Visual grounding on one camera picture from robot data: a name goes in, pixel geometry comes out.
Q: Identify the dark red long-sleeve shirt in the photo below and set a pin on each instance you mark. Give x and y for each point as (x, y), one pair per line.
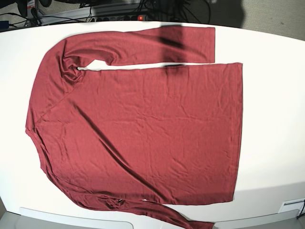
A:
(138, 121)

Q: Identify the white power strip red switch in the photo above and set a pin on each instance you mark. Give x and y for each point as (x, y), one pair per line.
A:
(119, 18)

